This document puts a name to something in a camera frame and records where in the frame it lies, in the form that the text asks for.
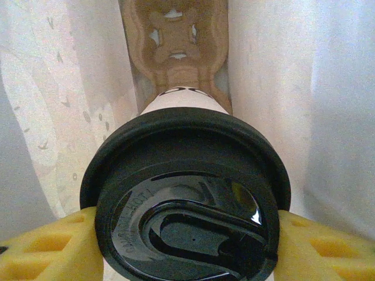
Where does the brown pulp cup carrier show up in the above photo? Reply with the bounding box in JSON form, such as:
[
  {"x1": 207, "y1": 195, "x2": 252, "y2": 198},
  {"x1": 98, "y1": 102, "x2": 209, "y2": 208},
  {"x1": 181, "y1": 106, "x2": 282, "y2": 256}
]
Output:
[{"x1": 118, "y1": 0, "x2": 234, "y2": 115}]

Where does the white paper coffee cup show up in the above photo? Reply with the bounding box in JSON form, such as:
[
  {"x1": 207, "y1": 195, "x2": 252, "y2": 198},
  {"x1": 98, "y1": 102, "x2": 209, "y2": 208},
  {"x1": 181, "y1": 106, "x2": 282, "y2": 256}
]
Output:
[{"x1": 139, "y1": 85, "x2": 231, "y2": 118}]

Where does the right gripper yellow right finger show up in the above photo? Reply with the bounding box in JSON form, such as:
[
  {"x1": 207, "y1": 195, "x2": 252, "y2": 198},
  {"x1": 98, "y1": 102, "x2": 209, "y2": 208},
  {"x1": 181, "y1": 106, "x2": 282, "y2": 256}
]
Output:
[{"x1": 274, "y1": 209, "x2": 375, "y2": 281}]

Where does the black plastic cup lid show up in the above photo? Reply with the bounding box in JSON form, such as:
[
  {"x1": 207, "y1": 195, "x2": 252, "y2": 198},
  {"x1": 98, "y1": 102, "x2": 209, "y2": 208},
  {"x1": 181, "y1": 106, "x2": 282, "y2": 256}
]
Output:
[{"x1": 79, "y1": 107, "x2": 292, "y2": 281}]

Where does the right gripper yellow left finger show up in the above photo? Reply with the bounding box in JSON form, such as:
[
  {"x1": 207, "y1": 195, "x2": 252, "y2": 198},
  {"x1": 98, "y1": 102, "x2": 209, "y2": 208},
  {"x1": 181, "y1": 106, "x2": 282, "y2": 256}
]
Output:
[{"x1": 0, "y1": 206, "x2": 108, "y2": 281}]

